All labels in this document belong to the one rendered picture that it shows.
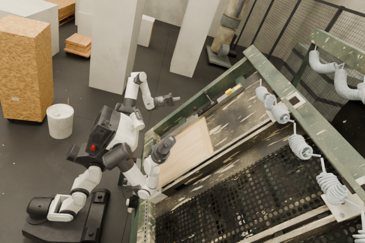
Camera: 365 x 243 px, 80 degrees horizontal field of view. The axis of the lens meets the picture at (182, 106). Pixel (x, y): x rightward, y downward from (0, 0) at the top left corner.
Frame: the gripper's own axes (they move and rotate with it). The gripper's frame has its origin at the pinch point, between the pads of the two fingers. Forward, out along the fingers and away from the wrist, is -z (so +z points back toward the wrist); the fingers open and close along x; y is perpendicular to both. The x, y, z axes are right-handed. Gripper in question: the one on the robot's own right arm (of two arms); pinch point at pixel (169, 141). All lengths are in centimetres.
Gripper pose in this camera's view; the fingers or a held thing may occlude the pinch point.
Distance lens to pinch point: 107.5
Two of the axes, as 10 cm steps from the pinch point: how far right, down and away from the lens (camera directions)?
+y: 7.8, 6.2, -1.0
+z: -3.8, 5.9, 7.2
